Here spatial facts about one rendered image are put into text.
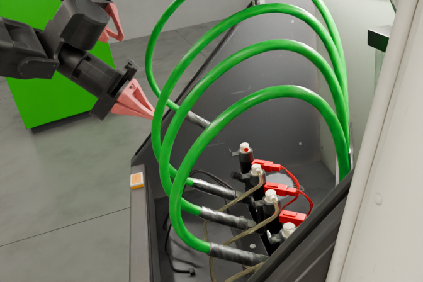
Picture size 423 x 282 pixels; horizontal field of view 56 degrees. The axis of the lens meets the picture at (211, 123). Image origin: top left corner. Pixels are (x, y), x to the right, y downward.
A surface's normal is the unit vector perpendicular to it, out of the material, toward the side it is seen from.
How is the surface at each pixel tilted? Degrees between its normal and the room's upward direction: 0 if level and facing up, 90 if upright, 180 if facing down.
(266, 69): 90
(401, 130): 76
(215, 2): 90
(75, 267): 0
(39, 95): 90
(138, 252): 0
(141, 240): 0
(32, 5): 90
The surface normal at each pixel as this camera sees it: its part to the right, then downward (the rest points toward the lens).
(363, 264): -0.98, 0.00
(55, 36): -0.63, 0.00
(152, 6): 0.29, 0.38
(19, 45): 0.63, -0.66
